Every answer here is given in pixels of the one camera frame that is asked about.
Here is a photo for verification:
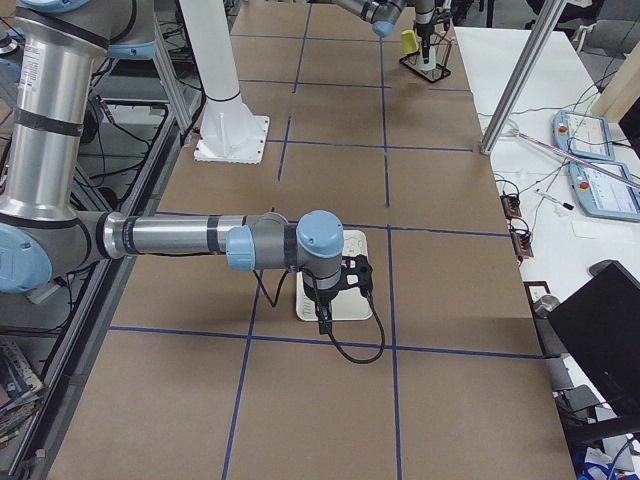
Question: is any lower teach pendant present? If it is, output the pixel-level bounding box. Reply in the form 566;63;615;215
569;161;639;222

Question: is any teach pendant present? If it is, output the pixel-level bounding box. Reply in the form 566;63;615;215
553;110;615;161
569;161;639;222

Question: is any light green cup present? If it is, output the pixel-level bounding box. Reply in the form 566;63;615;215
417;57;437;73

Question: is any metal cylinder can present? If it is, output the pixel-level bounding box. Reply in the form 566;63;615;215
532;294;561;319

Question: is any lower orange connector box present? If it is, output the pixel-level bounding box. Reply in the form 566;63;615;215
510;229;534;260

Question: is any yellow cup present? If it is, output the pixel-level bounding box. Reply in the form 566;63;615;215
401;29;419;56

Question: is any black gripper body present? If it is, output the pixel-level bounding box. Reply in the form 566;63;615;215
303;271;350;320
417;21;433;48

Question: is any white camera pedestal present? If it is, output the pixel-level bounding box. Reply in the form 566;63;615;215
180;0;270;164

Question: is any aluminium frame post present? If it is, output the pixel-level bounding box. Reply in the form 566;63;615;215
480;0;567;155

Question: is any upper teach pendant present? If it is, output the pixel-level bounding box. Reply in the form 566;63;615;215
553;110;615;161

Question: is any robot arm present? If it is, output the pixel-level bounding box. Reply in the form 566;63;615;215
1;1;349;320
335;0;435;63

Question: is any orange connector box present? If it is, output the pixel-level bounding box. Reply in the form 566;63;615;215
500;194;521;220
510;229;534;260

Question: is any cream bear tray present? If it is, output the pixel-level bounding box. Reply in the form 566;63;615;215
295;229;372;322

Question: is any black wire cup rack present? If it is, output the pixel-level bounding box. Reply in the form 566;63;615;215
399;30;452;83

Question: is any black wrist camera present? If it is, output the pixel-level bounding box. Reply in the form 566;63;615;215
434;5;451;33
338;254;373;298

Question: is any black camera cable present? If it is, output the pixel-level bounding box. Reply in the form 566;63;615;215
253;268;386;365

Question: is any black monitor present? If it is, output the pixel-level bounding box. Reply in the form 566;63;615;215
548;261;639;415

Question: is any black marker pen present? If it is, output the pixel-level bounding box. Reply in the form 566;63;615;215
535;189;575;211

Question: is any stack of magazines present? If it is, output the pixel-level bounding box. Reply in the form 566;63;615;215
1;341;44;448

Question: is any upper orange connector box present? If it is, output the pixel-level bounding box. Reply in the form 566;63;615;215
500;194;521;220

